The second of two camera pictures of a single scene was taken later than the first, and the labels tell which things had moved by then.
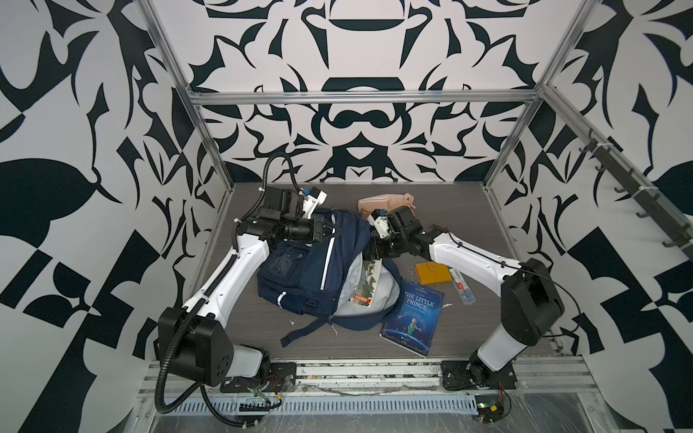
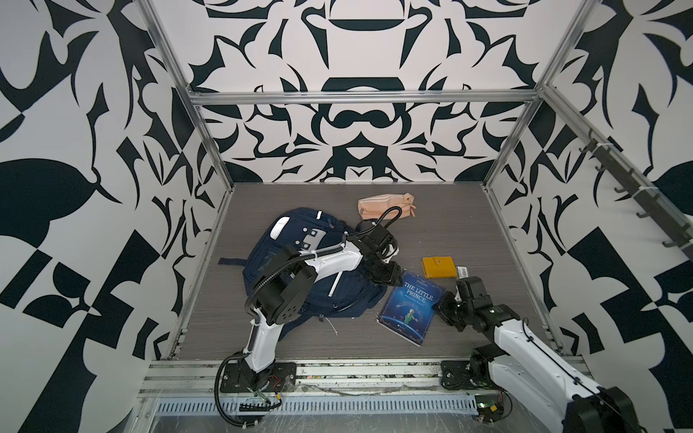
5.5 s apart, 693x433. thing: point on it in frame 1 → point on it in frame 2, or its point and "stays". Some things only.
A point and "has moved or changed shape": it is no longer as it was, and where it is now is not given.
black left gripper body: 300,228 → 383,273
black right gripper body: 391,246 → 454,312
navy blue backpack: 317,279 has moved or changed shape
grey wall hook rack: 675,229 stays
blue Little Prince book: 412,321 has moved or changed shape
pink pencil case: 387,202 stays
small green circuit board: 490,407 stays
